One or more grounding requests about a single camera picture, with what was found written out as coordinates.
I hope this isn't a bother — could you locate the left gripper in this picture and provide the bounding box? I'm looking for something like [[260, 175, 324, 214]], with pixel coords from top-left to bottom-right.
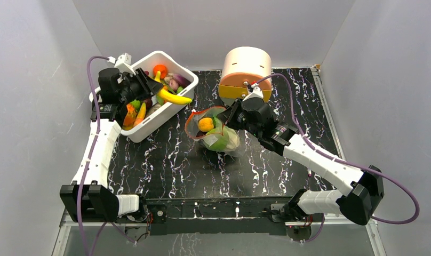
[[119, 69, 163, 106]]

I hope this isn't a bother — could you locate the yellow toy fruit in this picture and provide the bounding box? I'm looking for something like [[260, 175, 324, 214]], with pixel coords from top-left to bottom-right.
[[197, 117, 215, 133]]

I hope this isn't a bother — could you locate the clear zip top bag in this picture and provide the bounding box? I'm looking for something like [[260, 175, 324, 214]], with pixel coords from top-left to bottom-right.
[[185, 106, 245, 157]]

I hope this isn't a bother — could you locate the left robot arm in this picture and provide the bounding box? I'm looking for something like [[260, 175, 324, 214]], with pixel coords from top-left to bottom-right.
[[60, 68, 162, 222]]

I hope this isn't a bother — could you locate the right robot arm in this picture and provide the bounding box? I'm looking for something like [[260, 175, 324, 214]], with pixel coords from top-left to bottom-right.
[[217, 98, 384, 226]]

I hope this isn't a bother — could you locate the orange toy tangerine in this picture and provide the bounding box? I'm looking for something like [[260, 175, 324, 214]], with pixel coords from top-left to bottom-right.
[[153, 64, 169, 79]]

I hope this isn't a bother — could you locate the toy garlic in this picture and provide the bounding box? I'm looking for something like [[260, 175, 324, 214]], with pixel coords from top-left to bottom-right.
[[164, 76, 180, 92]]

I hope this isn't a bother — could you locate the small green toy cabbage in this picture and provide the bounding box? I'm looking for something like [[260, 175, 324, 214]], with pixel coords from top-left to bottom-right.
[[130, 100, 141, 111]]

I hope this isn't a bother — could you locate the grey toy fish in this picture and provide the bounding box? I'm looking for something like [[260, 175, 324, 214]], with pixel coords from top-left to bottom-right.
[[145, 103, 161, 118]]

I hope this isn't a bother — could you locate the small yellow toy banana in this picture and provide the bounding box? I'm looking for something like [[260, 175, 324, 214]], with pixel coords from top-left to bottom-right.
[[134, 102, 147, 126]]

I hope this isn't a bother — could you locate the purple toy onion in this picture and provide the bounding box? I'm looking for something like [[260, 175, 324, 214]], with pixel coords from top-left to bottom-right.
[[171, 74, 191, 88]]

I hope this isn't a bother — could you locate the orange toy pumpkin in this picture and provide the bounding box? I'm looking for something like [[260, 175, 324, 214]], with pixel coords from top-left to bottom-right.
[[123, 103, 137, 130]]

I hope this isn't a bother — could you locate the round drawer cabinet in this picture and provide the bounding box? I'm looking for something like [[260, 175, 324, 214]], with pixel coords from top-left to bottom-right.
[[218, 46, 273, 106]]

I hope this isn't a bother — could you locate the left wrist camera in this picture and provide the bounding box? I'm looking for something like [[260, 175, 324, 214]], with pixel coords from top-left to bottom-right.
[[107, 53, 135, 75]]

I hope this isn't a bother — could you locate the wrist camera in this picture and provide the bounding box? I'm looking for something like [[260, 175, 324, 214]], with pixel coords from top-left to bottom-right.
[[243, 83, 264, 103], [107, 53, 135, 75]]

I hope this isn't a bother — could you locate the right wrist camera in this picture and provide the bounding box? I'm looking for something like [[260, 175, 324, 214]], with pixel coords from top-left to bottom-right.
[[243, 83, 264, 103]]

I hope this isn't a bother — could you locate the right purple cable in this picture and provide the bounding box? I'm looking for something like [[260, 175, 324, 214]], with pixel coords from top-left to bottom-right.
[[252, 73, 420, 225]]

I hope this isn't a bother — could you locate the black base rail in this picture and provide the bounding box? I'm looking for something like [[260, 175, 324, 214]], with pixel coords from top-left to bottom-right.
[[113, 196, 326, 237]]

